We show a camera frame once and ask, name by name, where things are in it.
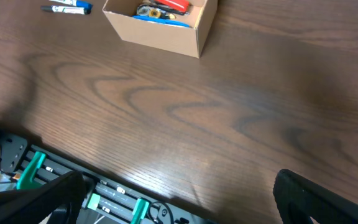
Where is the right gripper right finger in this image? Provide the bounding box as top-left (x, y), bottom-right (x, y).
top-left (273, 169), bottom-right (358, 224)

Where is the orange stapler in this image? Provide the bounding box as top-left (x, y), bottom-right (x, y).
top-left (156, 0), bottom-right (190, 13)

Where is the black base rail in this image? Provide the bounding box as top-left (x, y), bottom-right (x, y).
top-left (0, 131), bottom-right (210, 223)

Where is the blue whiteboard duster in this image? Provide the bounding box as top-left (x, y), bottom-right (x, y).
top-left (133, 16), bottom-right (190, 27)

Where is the black whiteboard marker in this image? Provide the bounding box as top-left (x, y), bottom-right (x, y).
top-left (40, 6), bottom-right (91, 15)

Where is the blue whiteboard marker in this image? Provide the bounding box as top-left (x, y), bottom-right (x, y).
top-left (50, 0), bottom-right (93, 9)

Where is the brown cardboard box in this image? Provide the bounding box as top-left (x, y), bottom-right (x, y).
top-left (103, 0), bottom-right (218, 58)

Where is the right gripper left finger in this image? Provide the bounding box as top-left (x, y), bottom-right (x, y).
top-left (0, 171), bottom-right (86, 223)

